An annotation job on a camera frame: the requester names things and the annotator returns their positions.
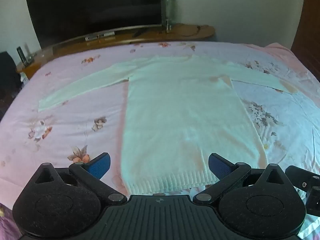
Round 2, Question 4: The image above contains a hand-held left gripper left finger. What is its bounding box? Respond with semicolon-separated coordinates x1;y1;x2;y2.
33;152;128;206

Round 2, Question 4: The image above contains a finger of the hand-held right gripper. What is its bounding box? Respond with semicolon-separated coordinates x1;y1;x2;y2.
285;165;320;193

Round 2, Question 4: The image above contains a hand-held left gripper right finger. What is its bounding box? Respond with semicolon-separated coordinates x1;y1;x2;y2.
192;152;288;205

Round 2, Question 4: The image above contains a white knit sweater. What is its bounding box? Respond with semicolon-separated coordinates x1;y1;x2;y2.
38;54;298;195

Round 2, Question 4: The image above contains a pink floral bedsheet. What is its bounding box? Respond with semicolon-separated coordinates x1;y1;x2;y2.
0;41;320;240

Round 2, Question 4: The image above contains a black chair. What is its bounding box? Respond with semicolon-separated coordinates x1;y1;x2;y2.
0;51;22;110

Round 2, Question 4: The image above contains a silver television foot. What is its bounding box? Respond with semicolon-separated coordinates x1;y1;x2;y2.
84;31;115;42

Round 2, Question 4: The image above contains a wooden television cabinet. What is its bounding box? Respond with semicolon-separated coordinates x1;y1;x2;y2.
15;23;216;80

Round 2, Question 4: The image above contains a dark wooden wardrobe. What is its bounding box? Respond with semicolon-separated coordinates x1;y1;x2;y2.
291;0;320;80

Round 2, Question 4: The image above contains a black flat television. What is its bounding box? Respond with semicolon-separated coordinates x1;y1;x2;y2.
25;0;163;49

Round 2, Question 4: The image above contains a clear glass vase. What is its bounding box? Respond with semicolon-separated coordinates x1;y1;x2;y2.
161;0;173;32

